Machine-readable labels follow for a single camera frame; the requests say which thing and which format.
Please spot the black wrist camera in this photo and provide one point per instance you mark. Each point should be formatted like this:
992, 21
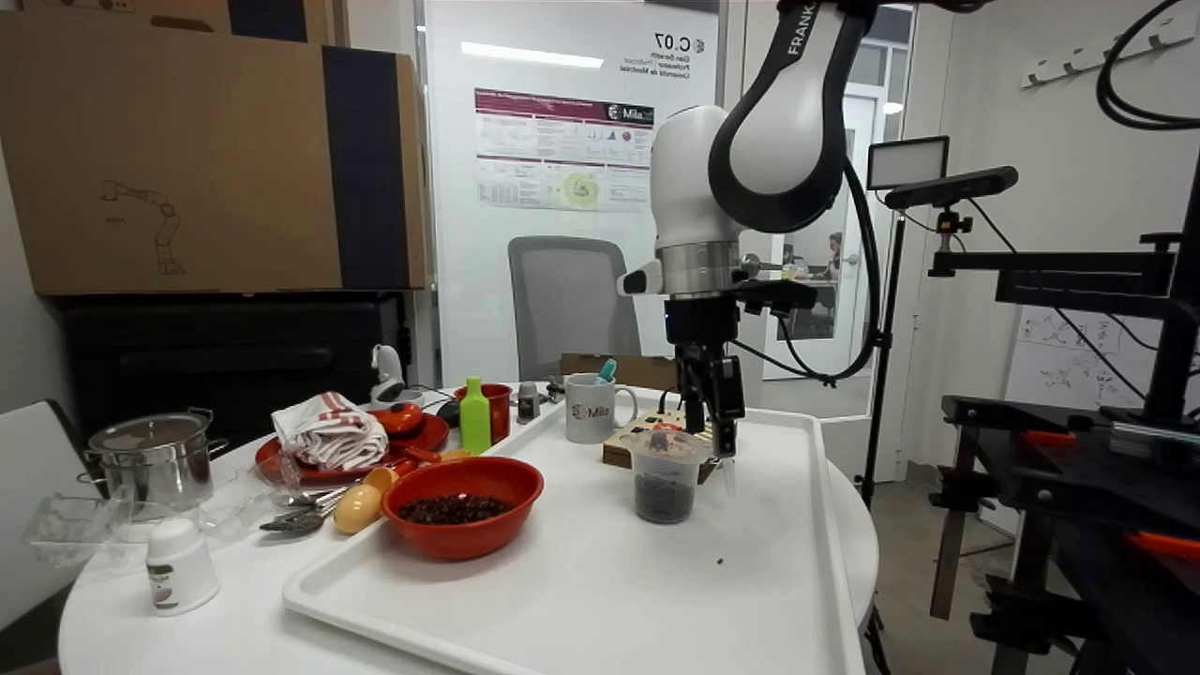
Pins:
773, 298

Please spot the white plastic tray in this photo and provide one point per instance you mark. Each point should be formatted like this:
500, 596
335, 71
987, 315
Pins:
623, 587

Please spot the large cardboard sheet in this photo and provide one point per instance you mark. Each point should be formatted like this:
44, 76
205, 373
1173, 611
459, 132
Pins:
162, 152

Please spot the teal item inside mug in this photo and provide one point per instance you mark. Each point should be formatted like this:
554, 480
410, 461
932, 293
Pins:
608, 373

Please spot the metal utensils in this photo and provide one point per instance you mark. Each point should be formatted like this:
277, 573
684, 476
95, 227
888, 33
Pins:
300, 512

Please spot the whiteboard with drawings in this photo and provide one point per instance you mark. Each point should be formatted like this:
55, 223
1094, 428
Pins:
1074, 362

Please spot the clear plastic container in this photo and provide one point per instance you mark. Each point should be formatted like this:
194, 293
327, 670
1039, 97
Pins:
77, 525

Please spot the small grey cup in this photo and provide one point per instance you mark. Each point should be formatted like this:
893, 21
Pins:
528, 401

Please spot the small white bottle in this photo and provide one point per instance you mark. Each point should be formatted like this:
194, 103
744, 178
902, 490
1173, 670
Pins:
182, 566

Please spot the wooden switch busy board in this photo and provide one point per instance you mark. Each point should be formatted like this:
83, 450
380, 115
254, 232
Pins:
618, 450

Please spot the purple white poster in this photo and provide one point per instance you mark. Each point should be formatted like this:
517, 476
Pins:
563, 136

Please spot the white dispenser device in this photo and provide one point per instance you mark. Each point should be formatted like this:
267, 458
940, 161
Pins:
389, 373

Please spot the small cardboard box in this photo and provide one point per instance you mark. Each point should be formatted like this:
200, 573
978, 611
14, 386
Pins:
642, 367

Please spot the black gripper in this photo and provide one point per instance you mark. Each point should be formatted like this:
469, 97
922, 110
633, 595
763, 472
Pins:
700, 330

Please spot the white wall hook rail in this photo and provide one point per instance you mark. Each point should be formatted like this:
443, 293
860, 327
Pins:
1109, 48

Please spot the white door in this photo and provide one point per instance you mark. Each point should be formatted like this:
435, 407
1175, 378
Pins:
813, 348

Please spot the grey office chair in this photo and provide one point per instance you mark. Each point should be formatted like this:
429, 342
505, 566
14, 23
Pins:
568, 303

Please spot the black cabinet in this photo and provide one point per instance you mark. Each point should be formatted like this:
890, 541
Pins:
228, 358

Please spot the red cup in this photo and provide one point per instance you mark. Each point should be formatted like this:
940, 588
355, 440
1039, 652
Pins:
500, 412

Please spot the black light stand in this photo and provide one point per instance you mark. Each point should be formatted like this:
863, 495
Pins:
883, 348

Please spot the clear glass pitcher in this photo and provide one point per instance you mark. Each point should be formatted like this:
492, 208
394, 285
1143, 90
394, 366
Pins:
157, 461

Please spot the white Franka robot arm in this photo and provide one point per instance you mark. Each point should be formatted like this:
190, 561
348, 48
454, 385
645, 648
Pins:
700, 172

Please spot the LED light panel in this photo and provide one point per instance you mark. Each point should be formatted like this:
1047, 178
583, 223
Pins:
909, 161

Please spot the orange toy carrot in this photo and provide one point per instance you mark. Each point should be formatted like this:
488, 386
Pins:
360, 500

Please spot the black mounting bar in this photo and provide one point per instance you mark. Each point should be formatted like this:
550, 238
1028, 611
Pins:
1074, 276

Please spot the white display panel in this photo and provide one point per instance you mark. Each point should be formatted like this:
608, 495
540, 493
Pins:
550, 40

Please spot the black stereo camera bar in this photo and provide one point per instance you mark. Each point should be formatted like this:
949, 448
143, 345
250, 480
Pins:
949, 187

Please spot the red bowl with beans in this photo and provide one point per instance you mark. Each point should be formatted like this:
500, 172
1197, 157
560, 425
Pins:
462, 508

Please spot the white red patterned cloth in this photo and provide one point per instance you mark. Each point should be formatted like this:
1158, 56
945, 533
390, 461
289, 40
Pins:
332, 433

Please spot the green plastic bottle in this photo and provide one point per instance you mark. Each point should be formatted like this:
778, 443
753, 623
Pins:
473, 416

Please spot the white chair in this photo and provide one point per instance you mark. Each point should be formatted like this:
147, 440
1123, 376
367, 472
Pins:
32, 500

